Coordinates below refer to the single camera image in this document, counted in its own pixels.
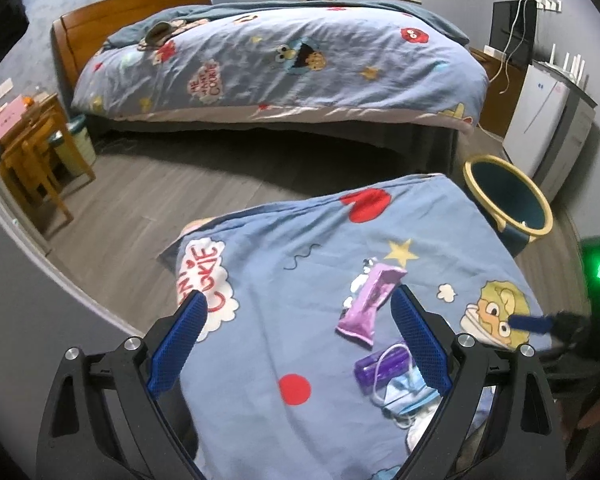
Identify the purple rectangular box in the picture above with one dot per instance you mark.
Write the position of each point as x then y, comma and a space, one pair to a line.
375, 370

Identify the blue face mask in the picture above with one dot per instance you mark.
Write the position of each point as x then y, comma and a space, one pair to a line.
405, 396

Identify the white wall socket strip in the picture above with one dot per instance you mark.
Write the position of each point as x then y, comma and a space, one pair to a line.
550, 5

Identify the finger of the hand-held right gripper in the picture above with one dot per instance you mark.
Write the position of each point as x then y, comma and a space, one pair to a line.
530, 323

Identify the wooden nightstand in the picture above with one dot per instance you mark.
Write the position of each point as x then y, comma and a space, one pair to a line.
40, 110

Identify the black monitor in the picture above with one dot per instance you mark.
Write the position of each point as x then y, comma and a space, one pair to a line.
497, 20

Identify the white crumpled tissue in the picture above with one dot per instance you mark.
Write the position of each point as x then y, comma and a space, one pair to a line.
422, 430

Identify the yellow rimmed teal trash bin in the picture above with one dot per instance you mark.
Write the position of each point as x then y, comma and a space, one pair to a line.
510, 200

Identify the wooden cabinet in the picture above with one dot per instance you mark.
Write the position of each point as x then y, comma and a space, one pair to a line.
500, 110

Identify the white router with antennas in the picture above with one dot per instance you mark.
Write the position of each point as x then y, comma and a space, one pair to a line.
555, 67

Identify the white grey air purifier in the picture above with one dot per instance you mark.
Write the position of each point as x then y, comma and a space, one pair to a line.
535, 120

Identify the wooden chair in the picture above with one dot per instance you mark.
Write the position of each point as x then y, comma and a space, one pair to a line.
35, 160

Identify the wooden bed with cartoon duvet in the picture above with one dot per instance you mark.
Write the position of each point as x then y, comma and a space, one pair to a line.
280, 85

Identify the small orange item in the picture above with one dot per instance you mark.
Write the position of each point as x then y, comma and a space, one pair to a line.
28, 102

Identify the wooden headboard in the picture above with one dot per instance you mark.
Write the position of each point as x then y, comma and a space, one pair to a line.
80, 35

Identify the pink box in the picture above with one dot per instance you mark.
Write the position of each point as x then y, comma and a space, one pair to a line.
5, 120

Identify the white wall switch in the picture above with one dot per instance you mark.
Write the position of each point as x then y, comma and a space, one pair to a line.
2, 89

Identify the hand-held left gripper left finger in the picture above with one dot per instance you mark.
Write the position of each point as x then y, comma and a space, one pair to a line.
180, 340

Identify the printed blue table cloth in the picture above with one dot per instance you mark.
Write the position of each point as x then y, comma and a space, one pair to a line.
290, 310

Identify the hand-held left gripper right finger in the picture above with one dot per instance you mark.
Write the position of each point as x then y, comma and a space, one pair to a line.
420, 340

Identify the grey bed base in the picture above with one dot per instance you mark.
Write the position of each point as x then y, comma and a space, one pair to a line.
330, 135

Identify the purple wrapper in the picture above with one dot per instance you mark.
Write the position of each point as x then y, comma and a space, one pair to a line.
367, 305

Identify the brown plush item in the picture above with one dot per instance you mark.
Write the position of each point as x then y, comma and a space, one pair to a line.
157, 32

